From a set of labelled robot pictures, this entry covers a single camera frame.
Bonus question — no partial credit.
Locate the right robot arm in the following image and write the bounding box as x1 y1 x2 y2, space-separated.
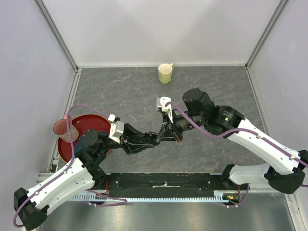
156 88 308 194

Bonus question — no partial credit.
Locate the red round tray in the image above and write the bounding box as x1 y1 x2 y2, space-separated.
57 114 111 163

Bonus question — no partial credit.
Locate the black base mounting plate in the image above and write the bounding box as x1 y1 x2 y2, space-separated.
100 173 239 191

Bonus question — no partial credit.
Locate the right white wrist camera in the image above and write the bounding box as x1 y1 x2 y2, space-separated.
155 96 173 123

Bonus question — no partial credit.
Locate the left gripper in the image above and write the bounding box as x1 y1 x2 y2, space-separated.
99 122 155 155

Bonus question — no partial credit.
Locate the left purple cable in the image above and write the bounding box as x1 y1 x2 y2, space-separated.
12 104 116 228

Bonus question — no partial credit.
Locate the yellow-green mug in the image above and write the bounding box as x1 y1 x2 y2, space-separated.
158 64 174 85

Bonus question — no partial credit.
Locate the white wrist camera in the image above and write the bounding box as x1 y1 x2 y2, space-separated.
155 96 173 123
109 121 125 143

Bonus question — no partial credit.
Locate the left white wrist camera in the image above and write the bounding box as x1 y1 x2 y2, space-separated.
109 121 125 143

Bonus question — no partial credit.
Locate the pink floral mug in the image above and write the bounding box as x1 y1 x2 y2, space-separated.
53 114 79 143

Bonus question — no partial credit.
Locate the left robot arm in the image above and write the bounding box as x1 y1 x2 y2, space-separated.
13 121 159 231

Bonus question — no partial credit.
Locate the blue plate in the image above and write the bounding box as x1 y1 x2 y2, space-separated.
74 129 109 156

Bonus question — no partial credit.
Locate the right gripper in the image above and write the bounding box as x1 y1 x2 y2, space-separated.
156 108 205 142

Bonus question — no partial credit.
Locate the slotted cable duct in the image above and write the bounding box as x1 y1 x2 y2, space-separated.
69 191 240 203

